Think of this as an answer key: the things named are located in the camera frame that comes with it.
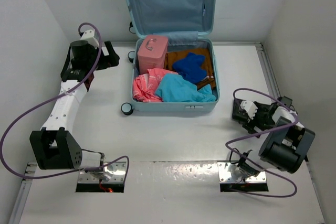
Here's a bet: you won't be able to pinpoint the metal base plate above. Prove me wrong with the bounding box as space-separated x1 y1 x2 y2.
78 162 127 184
217 162 267 184

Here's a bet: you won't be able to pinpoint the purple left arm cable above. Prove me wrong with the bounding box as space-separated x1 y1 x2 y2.
0 22 130 180

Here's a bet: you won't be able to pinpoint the black pouch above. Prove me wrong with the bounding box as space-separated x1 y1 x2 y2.
231 98 271 122

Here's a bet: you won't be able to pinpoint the light blue shirt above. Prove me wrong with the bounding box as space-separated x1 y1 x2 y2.
155 73 216 103

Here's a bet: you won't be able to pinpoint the brown trousers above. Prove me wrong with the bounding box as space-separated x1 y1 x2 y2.
164 48 216 89

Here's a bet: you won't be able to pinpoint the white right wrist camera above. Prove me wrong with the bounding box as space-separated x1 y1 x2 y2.
240 100 258 120

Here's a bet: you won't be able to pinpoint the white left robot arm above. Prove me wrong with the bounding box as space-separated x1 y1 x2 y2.
29 40 120 170

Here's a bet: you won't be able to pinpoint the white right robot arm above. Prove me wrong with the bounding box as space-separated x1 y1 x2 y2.
232 98 316 177

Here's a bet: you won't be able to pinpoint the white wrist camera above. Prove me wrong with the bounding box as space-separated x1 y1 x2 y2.
80 29 99 49
240 100 258 120

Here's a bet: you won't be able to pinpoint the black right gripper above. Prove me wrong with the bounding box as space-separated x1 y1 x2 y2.
241 102 276 138

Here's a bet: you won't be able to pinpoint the pink patterned garment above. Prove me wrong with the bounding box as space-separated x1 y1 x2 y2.
132 68 177 103

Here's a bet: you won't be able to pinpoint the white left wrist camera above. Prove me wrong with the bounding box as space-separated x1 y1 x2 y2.
80 29 99 49

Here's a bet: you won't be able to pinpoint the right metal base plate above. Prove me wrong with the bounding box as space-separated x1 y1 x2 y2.
217 162 267 184

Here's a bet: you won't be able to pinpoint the dark blue cloth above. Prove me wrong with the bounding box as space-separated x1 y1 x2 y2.
172 52 207 84

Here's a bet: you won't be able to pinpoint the light blue open suitcase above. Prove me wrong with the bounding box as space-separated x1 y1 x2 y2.
121 0 220 115

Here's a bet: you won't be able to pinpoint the pink cosmetic case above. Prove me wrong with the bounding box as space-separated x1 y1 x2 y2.
137 35 169 74

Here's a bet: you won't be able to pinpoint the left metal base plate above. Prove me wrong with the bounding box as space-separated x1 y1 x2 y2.
78 162 127 184

